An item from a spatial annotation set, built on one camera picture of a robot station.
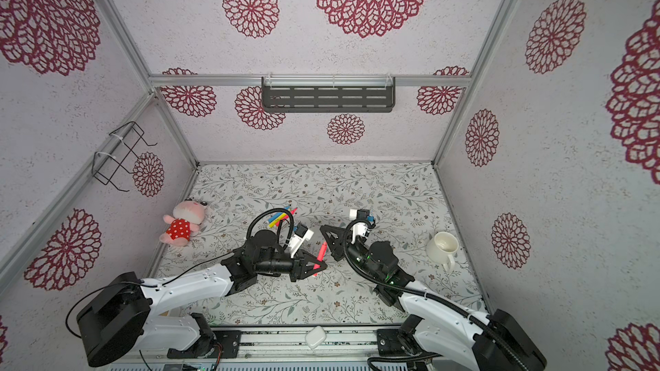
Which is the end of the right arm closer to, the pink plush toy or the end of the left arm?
the end of the left arm

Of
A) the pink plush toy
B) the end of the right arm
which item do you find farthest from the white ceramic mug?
the pink plush toy

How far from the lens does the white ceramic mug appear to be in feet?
2.84

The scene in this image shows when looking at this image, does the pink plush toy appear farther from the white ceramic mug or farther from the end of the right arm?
the white ceramic mug

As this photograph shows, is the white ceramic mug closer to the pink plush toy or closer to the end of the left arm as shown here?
the end of the left arm

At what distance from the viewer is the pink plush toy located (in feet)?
3.00

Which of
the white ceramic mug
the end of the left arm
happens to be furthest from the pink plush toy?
the white ceramic mug

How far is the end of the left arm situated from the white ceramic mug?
0.42m

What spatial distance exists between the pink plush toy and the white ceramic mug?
0.87 m

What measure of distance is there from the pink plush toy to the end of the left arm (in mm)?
411

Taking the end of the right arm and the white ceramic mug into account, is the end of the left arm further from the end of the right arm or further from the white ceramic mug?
the white ceramic mug

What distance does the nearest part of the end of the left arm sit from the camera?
2.05ft
